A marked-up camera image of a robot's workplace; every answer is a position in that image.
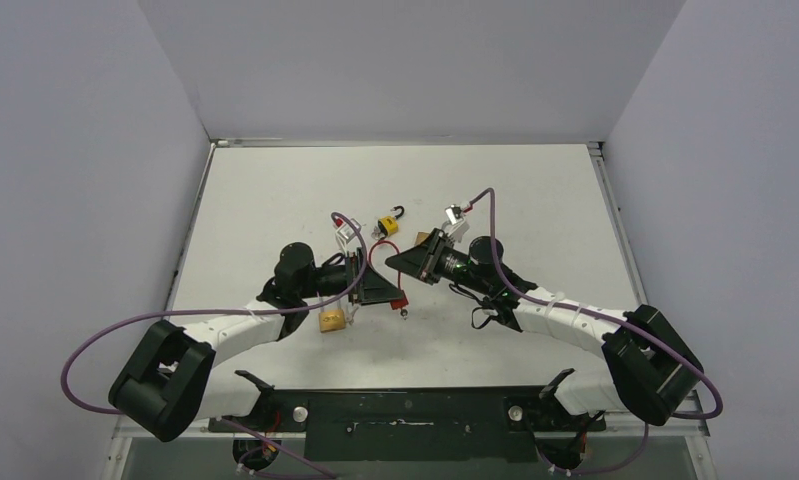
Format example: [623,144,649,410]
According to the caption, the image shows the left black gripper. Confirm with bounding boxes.
[299,248,404,306]

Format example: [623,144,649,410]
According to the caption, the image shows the red cable lock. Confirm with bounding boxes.
[367,239,410,311]

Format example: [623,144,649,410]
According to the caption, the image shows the yellow black padlock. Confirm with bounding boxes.
[374,205,405,238]

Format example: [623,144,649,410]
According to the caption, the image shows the keys of yellow padlock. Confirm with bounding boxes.
[371,230,387,245]

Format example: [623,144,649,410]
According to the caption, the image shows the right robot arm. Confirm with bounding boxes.
[385,230,703,429]

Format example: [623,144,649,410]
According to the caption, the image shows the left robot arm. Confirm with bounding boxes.
[108,242,406,442]

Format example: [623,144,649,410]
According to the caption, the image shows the keys beside long-shackle padlock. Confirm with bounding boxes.
[345,305,359,325]

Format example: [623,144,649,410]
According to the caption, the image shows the brass padlock long shackle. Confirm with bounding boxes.
[318,298,347,334]

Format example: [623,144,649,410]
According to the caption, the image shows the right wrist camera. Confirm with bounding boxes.
[441,202,473,243]

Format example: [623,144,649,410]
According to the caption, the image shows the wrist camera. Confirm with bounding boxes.
[441,202,473,243]
[332,215,363,250]

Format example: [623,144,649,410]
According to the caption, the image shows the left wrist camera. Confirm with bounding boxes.
[332,215,363,250]

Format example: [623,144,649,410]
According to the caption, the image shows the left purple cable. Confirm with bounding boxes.
[59,211,370,480]

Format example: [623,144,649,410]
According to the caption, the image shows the purple cable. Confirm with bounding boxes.
[468,187,725,477]
[59,211,370,480]

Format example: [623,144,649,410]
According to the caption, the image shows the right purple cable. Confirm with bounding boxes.
[468,187,725,477]

